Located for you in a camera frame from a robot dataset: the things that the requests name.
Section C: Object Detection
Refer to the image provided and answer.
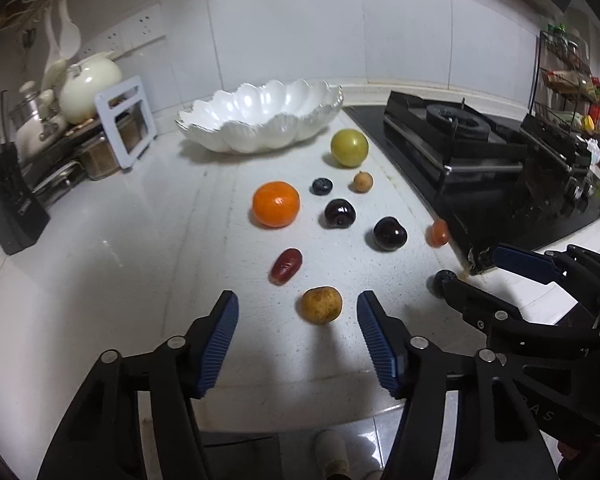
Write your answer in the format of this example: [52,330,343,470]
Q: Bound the blueberry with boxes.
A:
[311,178,334,196]
[430,270,457,298]

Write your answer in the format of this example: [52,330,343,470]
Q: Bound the small red cherry tomato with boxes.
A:
[427,219,450,248]

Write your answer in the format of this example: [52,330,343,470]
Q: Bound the dark cherry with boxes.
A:
[373,217,408,252]
[324,198,356,229]

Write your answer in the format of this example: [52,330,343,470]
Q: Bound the large tan longan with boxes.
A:
[300,286,342,325]

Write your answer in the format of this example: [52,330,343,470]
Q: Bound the small tan longan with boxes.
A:
[350,171,374,194]

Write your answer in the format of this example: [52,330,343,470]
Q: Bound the green round plum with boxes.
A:
[330,129,368,168]

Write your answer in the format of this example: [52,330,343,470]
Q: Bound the orange tangerine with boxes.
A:
[251,181,300,229]

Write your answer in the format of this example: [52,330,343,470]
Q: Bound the black gas stove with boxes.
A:
[346,91,600,274]

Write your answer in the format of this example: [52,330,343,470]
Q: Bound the black knife block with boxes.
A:
[0,88,52,257]

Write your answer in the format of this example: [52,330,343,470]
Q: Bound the glass jar in rack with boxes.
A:
[76,133,120,181]

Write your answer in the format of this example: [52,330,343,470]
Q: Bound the white scalloped fruit bowl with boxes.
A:
[175,79,344,155]

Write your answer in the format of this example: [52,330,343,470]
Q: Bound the small white lidded pot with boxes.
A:
[8,80,68,165]

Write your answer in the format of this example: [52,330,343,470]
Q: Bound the cream ceramic teapot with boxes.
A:
[58,51,122,125]

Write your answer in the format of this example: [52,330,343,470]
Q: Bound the white rice spoon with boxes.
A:
[58,0,82,60]

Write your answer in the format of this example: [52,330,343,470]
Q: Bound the black wire spice rack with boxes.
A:
[521,22,600,181]

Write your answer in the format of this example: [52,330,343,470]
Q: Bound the white dish rack frame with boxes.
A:
[94,76,157,170]

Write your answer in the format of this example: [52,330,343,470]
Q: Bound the white wall socket panel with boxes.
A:
[78,3,166,60]

